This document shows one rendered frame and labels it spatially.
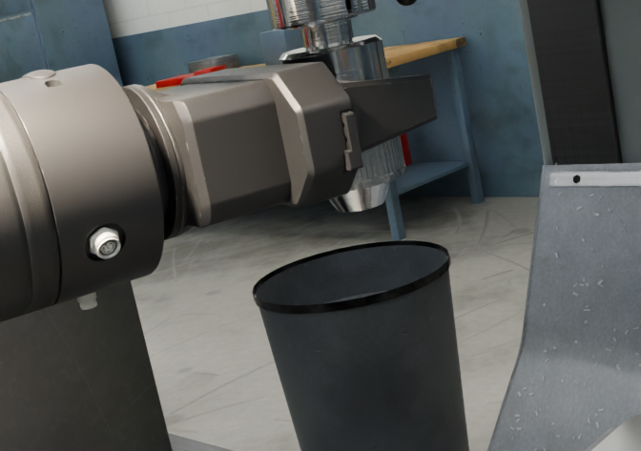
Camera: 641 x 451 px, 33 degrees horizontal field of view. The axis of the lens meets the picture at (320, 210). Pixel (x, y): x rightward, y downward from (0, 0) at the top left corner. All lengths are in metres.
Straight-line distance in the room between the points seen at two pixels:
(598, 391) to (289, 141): 0.45
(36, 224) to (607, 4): 0.54
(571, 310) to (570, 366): 0.04
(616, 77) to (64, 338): 0.44
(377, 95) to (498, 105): 5.29
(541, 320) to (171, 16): 6.81
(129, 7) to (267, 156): 7.54
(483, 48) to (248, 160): 5.33
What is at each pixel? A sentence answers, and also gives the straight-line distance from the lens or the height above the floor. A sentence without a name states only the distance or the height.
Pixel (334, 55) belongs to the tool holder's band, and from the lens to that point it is 0.47.
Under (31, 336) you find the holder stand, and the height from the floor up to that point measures 1.12.
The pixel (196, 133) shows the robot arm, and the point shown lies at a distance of 0.41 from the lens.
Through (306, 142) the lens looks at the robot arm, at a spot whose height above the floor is 1.24.
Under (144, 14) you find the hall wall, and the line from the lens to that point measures 7.83.
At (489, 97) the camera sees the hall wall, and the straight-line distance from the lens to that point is 5.78.
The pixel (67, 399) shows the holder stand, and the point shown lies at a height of 1.07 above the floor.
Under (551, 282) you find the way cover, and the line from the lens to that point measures 0.87.
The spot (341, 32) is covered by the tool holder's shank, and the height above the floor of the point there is 1.27.
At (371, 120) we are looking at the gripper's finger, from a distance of 0.46.
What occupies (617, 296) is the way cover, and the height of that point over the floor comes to 1.03.
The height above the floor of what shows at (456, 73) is 0.70.
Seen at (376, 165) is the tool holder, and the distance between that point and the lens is 0.48.
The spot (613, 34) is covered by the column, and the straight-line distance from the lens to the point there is 0.84.
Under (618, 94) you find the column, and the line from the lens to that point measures 0.85.
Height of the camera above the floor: 1.30
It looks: 12 degrees down
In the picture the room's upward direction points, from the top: 12 degrees counter-clockwise
